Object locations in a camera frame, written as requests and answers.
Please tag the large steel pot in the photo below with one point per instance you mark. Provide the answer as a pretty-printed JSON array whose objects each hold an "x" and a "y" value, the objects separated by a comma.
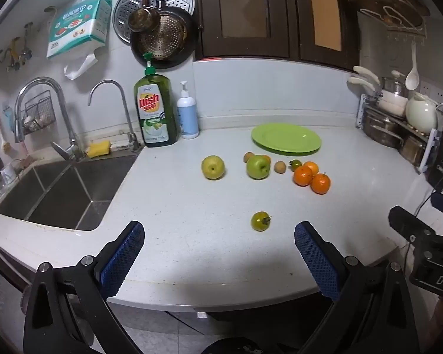
[{"x": 382, "y": 131}]

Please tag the dark wooden cabinet door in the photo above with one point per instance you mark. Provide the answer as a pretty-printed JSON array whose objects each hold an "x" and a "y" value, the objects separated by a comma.
[
  {"x": 243, "y": 11},
  {"x": 325, "y": 14}
]

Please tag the thin steel faucet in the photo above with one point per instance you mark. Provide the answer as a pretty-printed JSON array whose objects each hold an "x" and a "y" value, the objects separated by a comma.
[{"x": 107, "y": 83}]

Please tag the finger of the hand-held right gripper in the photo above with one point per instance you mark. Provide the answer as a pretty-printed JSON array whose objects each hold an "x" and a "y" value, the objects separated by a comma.
[{"x": 406, "y": 221}]

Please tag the yellow sponge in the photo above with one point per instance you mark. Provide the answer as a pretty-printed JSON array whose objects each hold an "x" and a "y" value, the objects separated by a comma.
[{"x": 98, "y": 149}]

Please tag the black frying pan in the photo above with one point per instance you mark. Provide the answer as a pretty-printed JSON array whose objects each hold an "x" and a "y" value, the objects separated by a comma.
[{"x": 177, "y": 62}]

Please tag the white bowl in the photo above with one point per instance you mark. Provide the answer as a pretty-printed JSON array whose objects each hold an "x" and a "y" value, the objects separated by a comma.
[{"x": 391, "y": 105}]

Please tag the small brown round fruit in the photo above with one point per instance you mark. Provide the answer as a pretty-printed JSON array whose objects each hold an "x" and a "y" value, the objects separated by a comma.
[
  {"x": 248, "y": 157},
  {"x": 279, "y": 166}
]

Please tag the tall steel faucet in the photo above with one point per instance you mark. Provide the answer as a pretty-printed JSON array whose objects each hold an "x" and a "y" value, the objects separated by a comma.
[{"x": 40, "y": 81}]

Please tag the yellow-green apple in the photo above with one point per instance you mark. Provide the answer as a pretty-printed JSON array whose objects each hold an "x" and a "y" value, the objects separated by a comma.
[{"x": 213, "y": 167}]

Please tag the orange mandarin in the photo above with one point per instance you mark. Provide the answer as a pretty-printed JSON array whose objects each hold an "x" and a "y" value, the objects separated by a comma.
[
  {"x": 302, "y": 176},
  {"x": 312, "y": 166},
  {"x": 320, "y": 184}
]

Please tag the white ladle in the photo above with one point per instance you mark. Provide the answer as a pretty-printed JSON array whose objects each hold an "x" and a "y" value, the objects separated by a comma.
[{"x": 412, "y": 79}]

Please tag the small green tomato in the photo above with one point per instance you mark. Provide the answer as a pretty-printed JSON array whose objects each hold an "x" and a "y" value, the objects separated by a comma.
[
  {"x": 260, "y": 221},
  {"x": 295, "y": 164}
]

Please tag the white plastic bag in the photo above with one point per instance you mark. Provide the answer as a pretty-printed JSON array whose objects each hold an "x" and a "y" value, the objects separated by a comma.
[{"x": 77, "y": 67}]

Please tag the small steel pot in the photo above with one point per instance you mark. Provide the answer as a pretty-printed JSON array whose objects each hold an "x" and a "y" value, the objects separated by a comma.
[{"x": 413, "y": 151}]

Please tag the teal tissue package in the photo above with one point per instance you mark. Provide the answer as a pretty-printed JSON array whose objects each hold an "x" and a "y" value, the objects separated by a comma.
[{"x": 77, "y": 22}]

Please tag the green plate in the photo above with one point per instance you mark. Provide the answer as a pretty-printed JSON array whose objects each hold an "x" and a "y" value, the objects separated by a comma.
[{"x": 286, "y": 139}]

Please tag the small copper pot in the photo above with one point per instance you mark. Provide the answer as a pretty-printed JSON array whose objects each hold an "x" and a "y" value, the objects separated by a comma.
[{"x": 143, "y": 18}]

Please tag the brass perforated strainer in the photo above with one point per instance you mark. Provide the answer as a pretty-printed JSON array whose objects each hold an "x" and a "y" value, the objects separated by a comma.
[{"x": 171, "y": 35}]

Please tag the dish brush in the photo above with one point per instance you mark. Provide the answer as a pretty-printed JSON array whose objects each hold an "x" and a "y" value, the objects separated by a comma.
[{"x": 5, "y": 143}]

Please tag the green apple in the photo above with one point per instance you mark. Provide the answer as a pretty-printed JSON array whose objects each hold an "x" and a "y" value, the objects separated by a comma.
[{"x": 257, "y": 167}]

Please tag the white pot rack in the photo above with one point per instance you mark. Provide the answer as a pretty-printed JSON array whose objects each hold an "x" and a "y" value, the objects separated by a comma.
[{"x": 361, "y": 112}]

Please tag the white teapot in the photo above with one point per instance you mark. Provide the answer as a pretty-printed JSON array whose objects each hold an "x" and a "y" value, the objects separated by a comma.
[{"x": 421, "y": 112}]

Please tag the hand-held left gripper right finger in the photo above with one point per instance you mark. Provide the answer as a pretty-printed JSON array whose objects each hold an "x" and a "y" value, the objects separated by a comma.
[{"x": 317, "y": 261}]

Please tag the green dish soap bottle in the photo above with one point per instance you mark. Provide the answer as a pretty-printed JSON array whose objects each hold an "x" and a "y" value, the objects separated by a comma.
[{"x": 155, "y": 114}]

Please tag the steel pot with lid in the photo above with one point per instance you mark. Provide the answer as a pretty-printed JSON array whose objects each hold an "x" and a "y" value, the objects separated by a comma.
[{"x": 395, "y": 86}]

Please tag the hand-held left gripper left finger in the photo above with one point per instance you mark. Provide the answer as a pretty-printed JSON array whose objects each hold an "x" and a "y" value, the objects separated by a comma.
[{"x": 120, "y": 265}]

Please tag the hanging wall utensils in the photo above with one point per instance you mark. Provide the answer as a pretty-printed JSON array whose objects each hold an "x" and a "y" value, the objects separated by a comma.
[{"x": 14, "y": 49}]

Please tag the steel kitchen sink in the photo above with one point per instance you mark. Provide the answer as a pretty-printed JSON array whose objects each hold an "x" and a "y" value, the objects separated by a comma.
[{"x": 59, "y": 195}]

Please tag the white blue pump bottle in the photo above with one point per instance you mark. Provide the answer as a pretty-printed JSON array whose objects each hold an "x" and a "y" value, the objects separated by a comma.
[{"x": 187, "y": 118}]

